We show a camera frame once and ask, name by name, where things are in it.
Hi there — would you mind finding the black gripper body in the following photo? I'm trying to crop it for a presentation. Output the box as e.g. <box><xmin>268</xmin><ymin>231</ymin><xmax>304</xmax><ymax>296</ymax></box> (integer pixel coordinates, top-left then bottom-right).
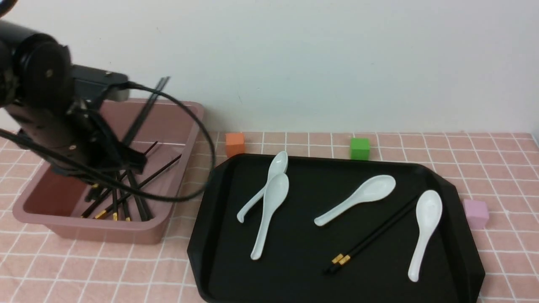
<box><xmin>4</xmin><ymin>65</ymin><xmax>129</xmax><ymax>170</ymax></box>

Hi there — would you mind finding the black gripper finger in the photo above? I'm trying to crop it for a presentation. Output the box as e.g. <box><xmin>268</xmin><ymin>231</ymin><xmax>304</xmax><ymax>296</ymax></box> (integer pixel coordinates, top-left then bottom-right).
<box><xmin>95</xmin><ymin>112</ymin><xmax>147</xmax><ymax>174</ymax></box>

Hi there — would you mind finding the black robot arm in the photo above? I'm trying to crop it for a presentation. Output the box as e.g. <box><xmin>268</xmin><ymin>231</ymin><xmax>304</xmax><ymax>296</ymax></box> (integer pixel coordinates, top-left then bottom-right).
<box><xmin>1</xmin><ymin>21</ymin><xmax>147</xmax><ymax>177</ymax></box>

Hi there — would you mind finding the black chopstick bin thick right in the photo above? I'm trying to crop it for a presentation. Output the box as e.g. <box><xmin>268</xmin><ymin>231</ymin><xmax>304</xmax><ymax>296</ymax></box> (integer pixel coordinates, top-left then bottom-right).
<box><xmin>126</xmin><ymin>170</ymin><xmax>152</xmax><ymax>222</ymax></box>

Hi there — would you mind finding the black chopstick bin short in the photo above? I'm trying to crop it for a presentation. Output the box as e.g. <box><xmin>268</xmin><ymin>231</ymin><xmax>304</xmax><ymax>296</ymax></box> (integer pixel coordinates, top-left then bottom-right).
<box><xmin>119</xmin><ymin>190</ymin><xmax>131</xmax><ymax>222</ymax></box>

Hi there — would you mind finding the black chopstick bin vertical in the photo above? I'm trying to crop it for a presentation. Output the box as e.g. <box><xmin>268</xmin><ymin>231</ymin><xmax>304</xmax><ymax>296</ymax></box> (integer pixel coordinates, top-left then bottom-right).
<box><xmin>111</xmin><ymin>189</ymin><xmax>119</xmax><ymax>221</ymax></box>

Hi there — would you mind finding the black chopstick bin upper diagonal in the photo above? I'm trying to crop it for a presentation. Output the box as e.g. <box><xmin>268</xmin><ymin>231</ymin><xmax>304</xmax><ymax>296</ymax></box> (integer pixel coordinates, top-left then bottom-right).
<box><xmin>80</xmin><ymin>141</ymin><xmax>157</xmax><ymax>218</ymax></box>

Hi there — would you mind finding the pink plastic bin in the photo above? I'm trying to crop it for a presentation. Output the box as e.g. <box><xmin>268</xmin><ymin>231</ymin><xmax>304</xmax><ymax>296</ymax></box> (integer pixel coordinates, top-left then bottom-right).
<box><xmin>12</xmin><ymin>101</ymin><xmax>199</xmax><ymax>245</ymax></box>

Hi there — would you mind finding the black chopstick bin long diagonal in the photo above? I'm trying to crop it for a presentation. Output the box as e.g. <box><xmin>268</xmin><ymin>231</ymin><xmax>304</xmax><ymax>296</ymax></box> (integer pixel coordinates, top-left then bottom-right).
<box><xmin>94</xmin><ymin>154</ymin><xmax>181</xmax><ymax>219</ymax></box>

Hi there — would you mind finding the orange cube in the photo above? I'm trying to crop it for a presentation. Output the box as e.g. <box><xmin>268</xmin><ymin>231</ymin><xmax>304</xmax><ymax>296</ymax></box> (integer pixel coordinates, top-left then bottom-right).
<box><xmin>225</xmin><ymin>133</ymin><xmax>245</xmax><ymax>158</ymax></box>

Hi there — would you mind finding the pink checkered tablecloth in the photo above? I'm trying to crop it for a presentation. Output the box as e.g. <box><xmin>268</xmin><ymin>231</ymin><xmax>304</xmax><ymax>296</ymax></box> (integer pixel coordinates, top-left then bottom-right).
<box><xmin>0</xmin><ymin>132</ymin><xmax>539</xmax><ymax>303</ymax></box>

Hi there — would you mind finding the white spoon rear left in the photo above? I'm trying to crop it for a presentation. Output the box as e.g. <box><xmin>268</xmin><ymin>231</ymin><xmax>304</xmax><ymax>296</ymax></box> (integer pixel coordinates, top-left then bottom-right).
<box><xmin>236</xmin><ymin>150</ymin><xmax>288</xmax><ymax>223</ymax></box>

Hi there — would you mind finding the white spoon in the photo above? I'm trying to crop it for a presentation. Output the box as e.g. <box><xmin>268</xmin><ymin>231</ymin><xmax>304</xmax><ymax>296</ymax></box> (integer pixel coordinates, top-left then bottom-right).
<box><xmin>408</xmin><ymin>190</ymin><xmax>443</xmax><ymax>282</ymax></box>
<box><xmin>250</xmin><ymin>173</ymin><xmax>289</xmax><ymax>260</ymax></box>
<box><xmin>314</xmin><ymin>175</ymin><xmax>396</xmax><ymax>226</ymax></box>
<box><xmin>236</xmin><ymin>150</ymin><xmax>288</xmax><ymax>223</ymax></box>

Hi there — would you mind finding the white spoon front left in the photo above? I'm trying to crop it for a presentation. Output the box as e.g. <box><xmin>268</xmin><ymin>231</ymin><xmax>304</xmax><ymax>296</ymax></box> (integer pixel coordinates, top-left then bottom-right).
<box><xmin>250</xmin><ymin>173</ymin><xmax>289</xmax><ymax>260</ymax></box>

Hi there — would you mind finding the green cube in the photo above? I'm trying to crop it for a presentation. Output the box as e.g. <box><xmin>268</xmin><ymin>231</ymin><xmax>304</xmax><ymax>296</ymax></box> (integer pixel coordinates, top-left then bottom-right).
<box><xmin>349</xmin><ymin>138</ymin><xmax>370</xmax><ymax>161</ymax></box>

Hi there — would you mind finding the white spoon centre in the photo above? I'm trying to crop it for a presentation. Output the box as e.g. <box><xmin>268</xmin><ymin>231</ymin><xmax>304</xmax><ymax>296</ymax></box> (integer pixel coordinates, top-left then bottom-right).
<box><xmin>314</xmin><ymin>175</ymin><xmax>396</xmax><ymax>226</ymax></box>

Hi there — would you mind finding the white spoon right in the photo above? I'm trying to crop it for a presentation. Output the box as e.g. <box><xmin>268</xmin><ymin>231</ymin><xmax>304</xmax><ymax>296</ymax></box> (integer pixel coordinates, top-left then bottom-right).
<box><xmin>408</xmin><ymin>190</ymin><xmax>443</xmax><ymax>282</ymax></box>

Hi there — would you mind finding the pink cube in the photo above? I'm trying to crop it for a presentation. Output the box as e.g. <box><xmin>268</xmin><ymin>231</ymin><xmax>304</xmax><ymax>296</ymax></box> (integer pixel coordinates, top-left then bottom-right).
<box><xmin>462</xmin><ymin>199</ymin><xmax>489</xmax><ymax>230</ymax></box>

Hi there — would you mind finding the black cable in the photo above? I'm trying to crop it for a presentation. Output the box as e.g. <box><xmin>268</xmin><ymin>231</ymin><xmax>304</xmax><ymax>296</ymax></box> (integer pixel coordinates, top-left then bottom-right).
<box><xmin>0</xmin><ymin>82</ymin><xmax>216</xmax><ymax>202</ymax></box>

